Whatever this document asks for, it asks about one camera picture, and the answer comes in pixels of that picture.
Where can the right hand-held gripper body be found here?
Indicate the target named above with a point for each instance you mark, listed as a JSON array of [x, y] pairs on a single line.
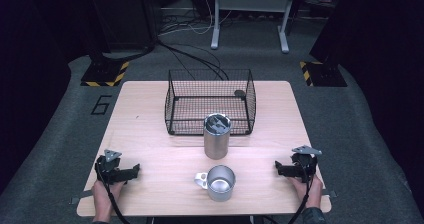
[[304, 165]]

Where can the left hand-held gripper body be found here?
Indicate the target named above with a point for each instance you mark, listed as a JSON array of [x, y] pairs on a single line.
[[108, 170]]

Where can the steel tumbler with lid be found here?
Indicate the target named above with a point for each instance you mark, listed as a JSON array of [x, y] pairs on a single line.
[[217, 137]]

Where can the person's left hand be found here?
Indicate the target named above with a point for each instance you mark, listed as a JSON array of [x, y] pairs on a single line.
[[104, 197]]

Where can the person's right hand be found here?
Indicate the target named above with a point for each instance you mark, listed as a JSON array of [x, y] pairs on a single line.
[[311, 192]]

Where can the grey tape strip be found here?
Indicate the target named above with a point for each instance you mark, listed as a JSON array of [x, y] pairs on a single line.
[[330, 193], [81, 196]]

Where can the dark round pad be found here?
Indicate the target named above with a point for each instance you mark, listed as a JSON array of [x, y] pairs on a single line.
[[239, 93]]

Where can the black yellow striped stand base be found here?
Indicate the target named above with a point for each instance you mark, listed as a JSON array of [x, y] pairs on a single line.
[[323, 74], [105, 73]]

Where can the white metal desk frame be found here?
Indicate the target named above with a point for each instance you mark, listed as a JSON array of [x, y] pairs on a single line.
[[251, 4]]

